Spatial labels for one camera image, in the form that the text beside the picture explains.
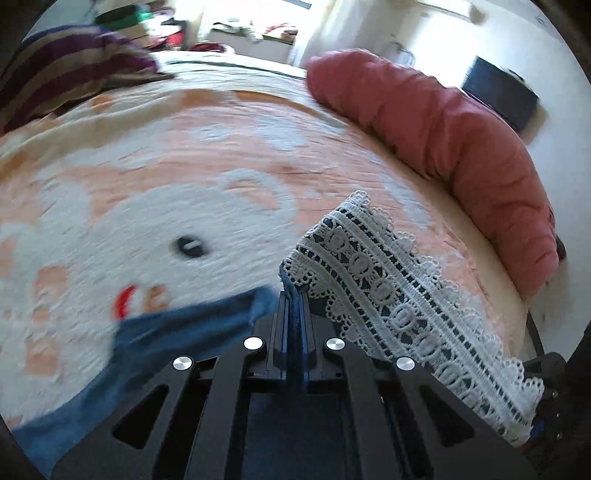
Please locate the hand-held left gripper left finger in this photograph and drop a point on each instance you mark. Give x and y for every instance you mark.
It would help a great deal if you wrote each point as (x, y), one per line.
(284, 323)

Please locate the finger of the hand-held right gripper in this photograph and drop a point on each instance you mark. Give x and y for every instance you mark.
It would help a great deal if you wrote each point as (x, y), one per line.
(549, 397)

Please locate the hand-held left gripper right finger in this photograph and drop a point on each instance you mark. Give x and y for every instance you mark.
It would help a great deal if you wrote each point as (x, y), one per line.
(305, 323)

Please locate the blue pants with lace trim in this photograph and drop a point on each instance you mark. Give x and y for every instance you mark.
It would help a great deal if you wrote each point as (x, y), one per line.
(369, 277)

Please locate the rolled pink duvet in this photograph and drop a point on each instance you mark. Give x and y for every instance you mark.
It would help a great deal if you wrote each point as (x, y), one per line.
(438, 138)

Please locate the red cloth on windowsill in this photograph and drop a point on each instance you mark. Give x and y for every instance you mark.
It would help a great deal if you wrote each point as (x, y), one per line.
(278, 34)

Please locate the black wall television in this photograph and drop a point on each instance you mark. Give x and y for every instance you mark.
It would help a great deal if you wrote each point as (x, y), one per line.
(501, 92)

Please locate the pile of folded clothes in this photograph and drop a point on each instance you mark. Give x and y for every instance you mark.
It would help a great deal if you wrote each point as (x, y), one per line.
(124, 18)

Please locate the peach printed blanket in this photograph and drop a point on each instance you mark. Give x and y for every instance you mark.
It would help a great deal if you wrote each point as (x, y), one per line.
(138, 161)

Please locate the purple striped pillow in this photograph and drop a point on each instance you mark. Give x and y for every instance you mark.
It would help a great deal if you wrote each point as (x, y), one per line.
(60, 69)

